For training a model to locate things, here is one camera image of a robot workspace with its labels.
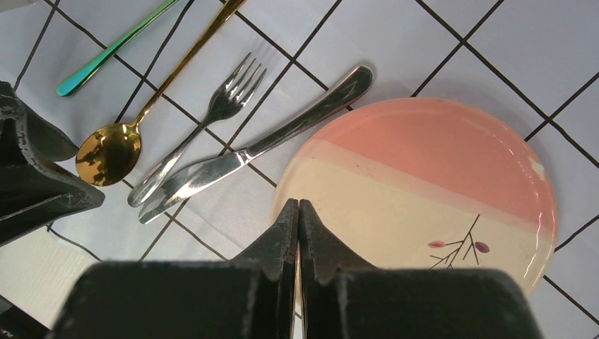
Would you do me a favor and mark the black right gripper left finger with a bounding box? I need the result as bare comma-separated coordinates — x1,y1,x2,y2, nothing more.
49,199,299,338

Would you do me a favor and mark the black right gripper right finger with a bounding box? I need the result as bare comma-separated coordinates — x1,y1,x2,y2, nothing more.
299,200,542,338

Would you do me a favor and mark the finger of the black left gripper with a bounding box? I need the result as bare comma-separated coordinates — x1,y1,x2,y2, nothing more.
1,81,105,245

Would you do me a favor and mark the metal spoon wooden handle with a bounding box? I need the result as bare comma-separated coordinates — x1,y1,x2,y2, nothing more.
76,0,244,186

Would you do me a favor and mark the cream pink branch plate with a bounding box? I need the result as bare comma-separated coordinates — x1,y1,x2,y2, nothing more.
271,98,558,295

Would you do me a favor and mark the iridescent rainbow fork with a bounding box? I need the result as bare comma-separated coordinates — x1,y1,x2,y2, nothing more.
56,0,178,97

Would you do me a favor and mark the white checked tablecloth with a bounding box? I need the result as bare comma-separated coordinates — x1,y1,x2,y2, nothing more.
1,1,598,338

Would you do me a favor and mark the silver metal fork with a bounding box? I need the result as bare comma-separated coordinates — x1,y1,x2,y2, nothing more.
127,54,268,207

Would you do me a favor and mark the metal cutlery piece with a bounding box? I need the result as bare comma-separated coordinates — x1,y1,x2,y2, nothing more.
138,64,374,224

